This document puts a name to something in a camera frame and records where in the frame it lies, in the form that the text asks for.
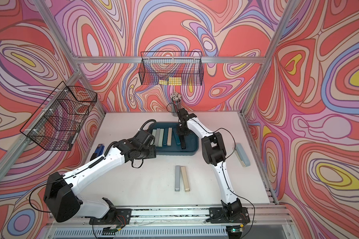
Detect black bar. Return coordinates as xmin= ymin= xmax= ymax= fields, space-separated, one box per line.
xmin=179 ymin=135 xmax=186 ymax=149

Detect teal plastic storage box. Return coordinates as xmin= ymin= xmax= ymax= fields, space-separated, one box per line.
xmin=148 ymin=122 xmax=199 ymax=156

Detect beige bar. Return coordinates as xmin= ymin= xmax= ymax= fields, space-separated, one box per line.
xmin=167 ymin=127 xmax=173 ymax=146

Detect light green bar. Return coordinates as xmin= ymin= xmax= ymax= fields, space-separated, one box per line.
xmin=158 ymin=128 xmax=165 ymax=147

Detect grey bar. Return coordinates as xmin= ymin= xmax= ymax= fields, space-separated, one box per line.
xmin=175 ymin=165 xmax=180 ymax=192
xmin=154 ymin=128 xmax=161 ymax=147

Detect tan bar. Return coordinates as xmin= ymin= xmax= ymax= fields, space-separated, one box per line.
xmin=180 ymin=166 xmax=190 ymax=192

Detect dark teal bar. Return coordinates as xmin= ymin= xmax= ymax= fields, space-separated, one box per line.
xmin=163 ymin=128 xmax=168 ymax=146

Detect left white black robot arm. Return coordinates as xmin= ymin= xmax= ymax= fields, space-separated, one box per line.
xmin=43 ymin=119 xmax=156 ymax=225

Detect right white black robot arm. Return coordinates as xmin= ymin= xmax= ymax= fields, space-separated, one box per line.
xmin=174 ymin=108 xmax=251 ymax=226

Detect clear cup of pencils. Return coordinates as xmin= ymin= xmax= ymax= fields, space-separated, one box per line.
xmin=171 ymin=92 xmax=182 ymax=117

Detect yellow sticky notes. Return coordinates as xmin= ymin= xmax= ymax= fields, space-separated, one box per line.
xmin=159 ymin=77 xmax=182 ymax=86

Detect grey block at right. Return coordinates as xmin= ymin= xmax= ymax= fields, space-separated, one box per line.
xmin=234 ymin=143 xmax=251 ymax=167

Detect back black wire basket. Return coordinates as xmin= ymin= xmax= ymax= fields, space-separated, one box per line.
xmin=139 ymin=50 xmax=204 ymax=86

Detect black wire basket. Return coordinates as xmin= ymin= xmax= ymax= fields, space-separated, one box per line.
xmin=139 ymin=50 xmax=204 ymax=86
xmin=20 ymin=82 xmax=98 ymax=151

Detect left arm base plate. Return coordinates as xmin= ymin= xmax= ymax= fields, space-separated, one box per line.
xmin=89 ymin=209 xmax=132 ymax=226

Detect aluminium front rail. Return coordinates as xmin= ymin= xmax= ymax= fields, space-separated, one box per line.
xmin=41 ymin=204 xmax=300 ymax=239

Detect left black wire basket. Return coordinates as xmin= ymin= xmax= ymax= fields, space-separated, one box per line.
xmin=20 ymin=82 xmax=98 ymax=151

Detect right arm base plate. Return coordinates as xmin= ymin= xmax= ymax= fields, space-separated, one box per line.
xmin=205 ymin=207 xmax=251 ymax=225

